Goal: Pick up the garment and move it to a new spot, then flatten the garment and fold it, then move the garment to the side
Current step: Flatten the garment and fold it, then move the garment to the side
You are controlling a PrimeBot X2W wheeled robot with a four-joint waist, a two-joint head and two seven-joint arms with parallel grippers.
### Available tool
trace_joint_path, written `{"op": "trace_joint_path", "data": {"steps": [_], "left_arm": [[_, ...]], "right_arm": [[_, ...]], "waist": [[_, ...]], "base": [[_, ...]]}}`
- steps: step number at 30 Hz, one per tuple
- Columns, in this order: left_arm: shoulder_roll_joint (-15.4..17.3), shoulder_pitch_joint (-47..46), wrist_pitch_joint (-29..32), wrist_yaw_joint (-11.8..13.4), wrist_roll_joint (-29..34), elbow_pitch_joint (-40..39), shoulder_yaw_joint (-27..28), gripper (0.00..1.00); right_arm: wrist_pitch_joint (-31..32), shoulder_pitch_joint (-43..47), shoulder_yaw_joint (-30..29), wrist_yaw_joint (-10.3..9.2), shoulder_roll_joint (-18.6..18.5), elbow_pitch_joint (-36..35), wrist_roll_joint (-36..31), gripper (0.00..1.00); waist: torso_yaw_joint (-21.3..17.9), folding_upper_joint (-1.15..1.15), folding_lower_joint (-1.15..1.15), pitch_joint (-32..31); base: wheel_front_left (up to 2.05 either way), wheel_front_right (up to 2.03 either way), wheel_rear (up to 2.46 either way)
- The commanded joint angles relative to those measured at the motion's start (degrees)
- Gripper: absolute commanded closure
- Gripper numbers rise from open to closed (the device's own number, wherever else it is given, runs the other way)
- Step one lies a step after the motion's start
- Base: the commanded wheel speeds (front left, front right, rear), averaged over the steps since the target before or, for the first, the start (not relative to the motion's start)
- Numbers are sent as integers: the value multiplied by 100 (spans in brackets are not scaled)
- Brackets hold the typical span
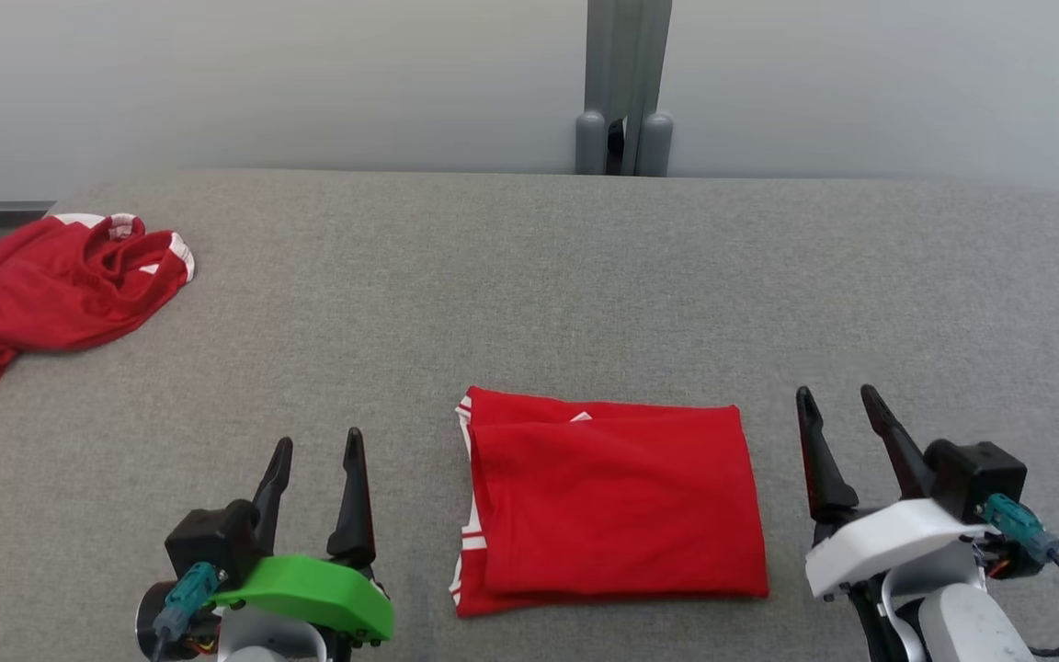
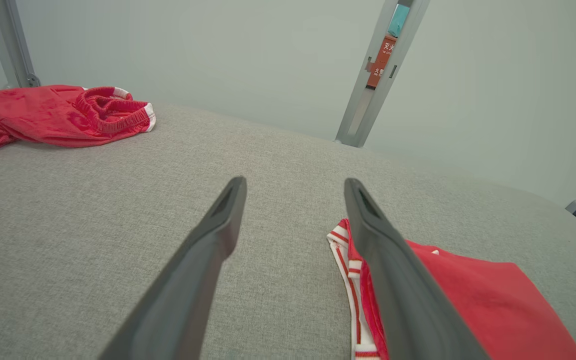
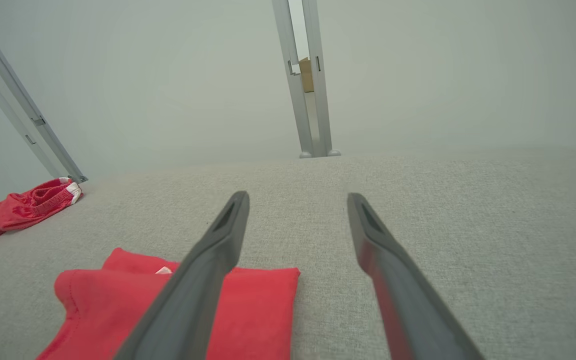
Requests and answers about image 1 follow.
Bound grey window frame pillar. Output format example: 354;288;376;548
585;0;674;176

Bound right black cable teal plug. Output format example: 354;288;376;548
982;493;1059;637

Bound left black cable teal plug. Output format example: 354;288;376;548
151;562;229;662

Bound grey cylinder post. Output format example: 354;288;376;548
637;111;675;177
575;110;606;176

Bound red jersey with white sleeves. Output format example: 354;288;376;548
450;386;770;618

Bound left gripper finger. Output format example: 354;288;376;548
326;428;378;568
250;438;294;558

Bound red shorts with white trim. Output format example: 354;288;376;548
0;213;197;395

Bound grey fabric sofa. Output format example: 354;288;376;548
0;168;1059;662

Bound black cable teal plug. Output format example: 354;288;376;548
982;493;1059;637
151;562;229;662

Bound right gripper body white shell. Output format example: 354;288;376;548
804;500;992;601

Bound left gripper body green shell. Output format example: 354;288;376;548
211;554;395;641

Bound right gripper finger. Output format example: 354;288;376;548
795;386;860;523
860;383;937;503

